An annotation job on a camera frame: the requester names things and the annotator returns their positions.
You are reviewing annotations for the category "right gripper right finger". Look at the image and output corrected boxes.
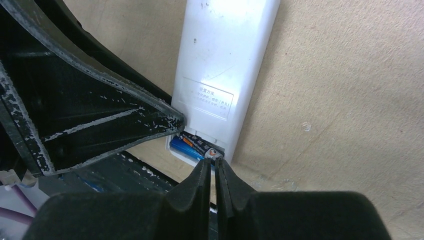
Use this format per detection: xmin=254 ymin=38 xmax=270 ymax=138
xmin=214 ymin=159 xmax=390 ymax=240

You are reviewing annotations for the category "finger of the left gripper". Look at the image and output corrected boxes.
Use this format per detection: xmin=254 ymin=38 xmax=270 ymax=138
xmin=0 ymin=0 xmax=185 ymax=177

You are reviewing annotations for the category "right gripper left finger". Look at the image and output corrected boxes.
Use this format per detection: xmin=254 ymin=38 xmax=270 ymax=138
xmin=24 ymin=159 xmax=211 ymax=240

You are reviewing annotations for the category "black battery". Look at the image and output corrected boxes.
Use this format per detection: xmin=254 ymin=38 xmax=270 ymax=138
xmin=178 ymin=131 xmax=224 ymax=161

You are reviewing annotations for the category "blue battery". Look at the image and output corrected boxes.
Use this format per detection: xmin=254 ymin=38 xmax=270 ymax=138
xmin=170 ymin=136 xmax=204 ymax=161

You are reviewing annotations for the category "white remote control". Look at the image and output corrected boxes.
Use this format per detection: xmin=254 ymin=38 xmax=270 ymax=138
xmin=171 ymin=0 xmax=280 ymax=162

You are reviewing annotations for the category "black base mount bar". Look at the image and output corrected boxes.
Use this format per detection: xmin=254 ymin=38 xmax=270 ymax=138
xmin=38 ymin=151 xmax=179 ymax=196

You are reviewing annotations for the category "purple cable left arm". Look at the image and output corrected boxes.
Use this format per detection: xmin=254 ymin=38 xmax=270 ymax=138
xmin=0 ymin=185 xmax=39 ymax=226

